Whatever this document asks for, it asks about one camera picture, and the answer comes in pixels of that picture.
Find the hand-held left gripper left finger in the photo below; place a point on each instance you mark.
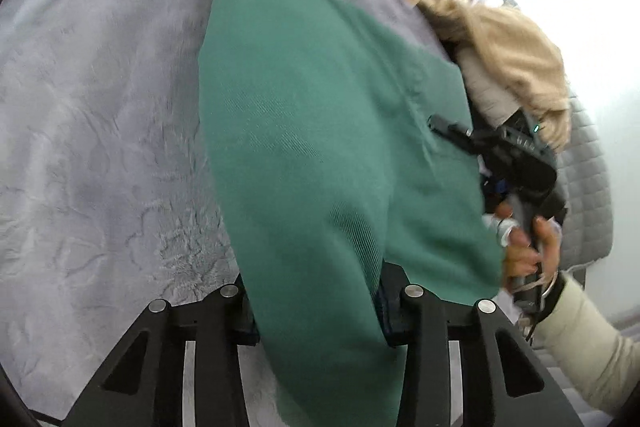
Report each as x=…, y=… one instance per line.
x=235, y=312

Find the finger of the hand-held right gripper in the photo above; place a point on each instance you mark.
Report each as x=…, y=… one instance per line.
x=450, y=129

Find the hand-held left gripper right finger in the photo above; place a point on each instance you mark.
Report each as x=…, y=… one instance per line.
x=395, y=307

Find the green button-up shirt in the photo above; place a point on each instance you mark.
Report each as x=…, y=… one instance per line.
x=320, y=157

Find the person's right forearm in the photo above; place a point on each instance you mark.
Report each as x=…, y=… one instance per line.
x=595, y=347

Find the person's right hand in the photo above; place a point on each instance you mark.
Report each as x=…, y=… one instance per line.
x=520, y=252

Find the white crinkled puffy jacket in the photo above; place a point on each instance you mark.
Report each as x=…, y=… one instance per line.
x=492, y=92

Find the grey quilted cover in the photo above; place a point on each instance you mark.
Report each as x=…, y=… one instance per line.
x=585, y=187

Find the cream striped garment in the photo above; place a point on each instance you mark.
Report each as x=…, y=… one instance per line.
x=505, y=52

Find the lavender embossed bedspread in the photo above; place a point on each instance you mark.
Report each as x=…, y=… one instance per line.
x=110, y=107

